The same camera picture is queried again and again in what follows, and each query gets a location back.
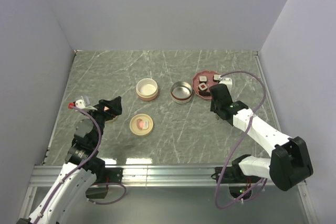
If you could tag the pink octagonal plate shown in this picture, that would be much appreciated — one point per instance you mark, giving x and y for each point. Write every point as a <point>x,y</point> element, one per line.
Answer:
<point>210,82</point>

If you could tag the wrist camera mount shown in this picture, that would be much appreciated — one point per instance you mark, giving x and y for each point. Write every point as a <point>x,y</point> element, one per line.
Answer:
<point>228,82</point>
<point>82,102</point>

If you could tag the sushi roll white top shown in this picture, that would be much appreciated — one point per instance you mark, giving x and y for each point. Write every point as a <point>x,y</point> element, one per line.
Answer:
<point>202,79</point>

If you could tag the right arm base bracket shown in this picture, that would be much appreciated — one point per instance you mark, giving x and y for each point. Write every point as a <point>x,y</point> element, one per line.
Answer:
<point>234,175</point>

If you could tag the aluminium front rail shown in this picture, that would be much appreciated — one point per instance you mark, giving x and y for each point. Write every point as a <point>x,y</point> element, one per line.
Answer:
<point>142,175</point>

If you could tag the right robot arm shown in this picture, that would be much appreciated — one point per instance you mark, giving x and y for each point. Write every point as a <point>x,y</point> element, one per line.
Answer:
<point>289,161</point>

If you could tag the cream lid with label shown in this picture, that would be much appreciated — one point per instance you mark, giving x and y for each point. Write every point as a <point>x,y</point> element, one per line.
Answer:
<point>141,125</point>

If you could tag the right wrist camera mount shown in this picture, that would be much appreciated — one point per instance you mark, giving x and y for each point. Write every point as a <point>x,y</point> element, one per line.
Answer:
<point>228,82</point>

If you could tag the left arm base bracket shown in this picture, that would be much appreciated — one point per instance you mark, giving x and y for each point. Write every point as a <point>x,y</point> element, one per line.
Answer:
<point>111,176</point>

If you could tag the sushi roll red centre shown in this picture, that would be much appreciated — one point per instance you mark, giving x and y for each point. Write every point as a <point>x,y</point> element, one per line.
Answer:
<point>202,87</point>

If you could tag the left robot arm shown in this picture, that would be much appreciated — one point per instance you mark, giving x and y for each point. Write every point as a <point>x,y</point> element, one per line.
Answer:
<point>82,168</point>

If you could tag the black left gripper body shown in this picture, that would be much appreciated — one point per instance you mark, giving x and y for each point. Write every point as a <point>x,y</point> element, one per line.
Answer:
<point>101,116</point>

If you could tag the pink bowl white inside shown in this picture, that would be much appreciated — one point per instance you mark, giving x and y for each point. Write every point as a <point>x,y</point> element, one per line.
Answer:
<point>147,89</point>

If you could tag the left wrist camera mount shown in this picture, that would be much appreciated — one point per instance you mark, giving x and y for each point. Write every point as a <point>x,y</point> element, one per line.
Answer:
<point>82,102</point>

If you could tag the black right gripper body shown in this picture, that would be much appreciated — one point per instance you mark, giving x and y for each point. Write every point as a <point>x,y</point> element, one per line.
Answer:
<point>213,107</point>

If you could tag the steel bowl red band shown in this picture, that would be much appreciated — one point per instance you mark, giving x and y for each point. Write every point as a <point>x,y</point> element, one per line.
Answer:
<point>181,92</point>

